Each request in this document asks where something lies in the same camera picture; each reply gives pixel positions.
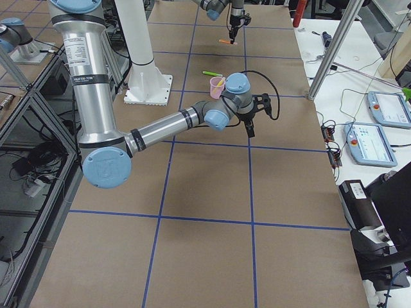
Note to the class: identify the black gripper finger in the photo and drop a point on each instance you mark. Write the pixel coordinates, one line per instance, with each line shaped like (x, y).
(233, 33)
(249, 126)

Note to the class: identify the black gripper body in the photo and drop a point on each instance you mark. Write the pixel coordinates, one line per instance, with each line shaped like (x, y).
(247, 119)
(235, 21)

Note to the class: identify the yellow highlighter pen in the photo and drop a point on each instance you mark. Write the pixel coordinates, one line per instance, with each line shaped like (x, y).
(221, 82)

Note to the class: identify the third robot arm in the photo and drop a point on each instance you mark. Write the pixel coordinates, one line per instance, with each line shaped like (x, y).
(17, 41)

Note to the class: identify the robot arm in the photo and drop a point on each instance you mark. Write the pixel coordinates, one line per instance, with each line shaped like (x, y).
(114, 130)
(214, 9)

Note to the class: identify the green highlighter pen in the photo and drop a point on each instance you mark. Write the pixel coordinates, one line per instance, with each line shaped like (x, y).
(208, 73)

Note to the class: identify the pink mesh pen holder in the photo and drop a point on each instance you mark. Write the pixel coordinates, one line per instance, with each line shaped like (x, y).
(215, 91)

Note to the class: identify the red cylinder bottle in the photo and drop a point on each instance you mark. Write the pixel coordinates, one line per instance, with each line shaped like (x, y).
(299, 12)

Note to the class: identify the near teach pendant tablet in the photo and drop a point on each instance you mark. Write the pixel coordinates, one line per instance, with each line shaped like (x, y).
(368, 144)

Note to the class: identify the teach pendant tablet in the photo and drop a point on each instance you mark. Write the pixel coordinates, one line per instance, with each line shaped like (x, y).
(389, 109)
(368, 144)

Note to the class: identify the far teach pendant tablet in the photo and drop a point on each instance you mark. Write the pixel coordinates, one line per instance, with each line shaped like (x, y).
(389, 109)

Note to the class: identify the black box with label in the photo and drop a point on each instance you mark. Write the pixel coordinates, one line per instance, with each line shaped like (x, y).
(357, 206)

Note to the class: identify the metal rod with green tip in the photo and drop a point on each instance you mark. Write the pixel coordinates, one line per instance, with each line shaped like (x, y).
(404, 90)

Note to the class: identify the black monitor stand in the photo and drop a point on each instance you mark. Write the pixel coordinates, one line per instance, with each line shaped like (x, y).
(390, 195)

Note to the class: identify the aluminium frame post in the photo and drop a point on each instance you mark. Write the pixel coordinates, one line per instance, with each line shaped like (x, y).
(343, 28)

